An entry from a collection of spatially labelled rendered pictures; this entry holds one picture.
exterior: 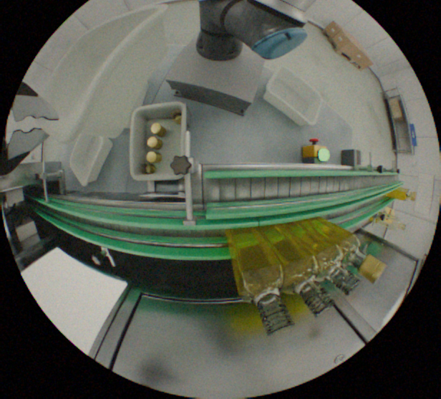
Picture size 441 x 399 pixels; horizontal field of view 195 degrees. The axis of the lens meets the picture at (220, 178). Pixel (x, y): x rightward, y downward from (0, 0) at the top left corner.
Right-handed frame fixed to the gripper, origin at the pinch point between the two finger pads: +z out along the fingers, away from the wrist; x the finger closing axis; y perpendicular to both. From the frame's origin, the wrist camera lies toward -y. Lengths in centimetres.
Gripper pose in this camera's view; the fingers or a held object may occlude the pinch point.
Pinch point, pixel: (52, 122)
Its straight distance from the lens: 22.0
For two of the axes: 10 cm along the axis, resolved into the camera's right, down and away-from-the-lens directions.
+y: -9.5, -2.9, -0.8
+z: -0.1, -2.5, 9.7
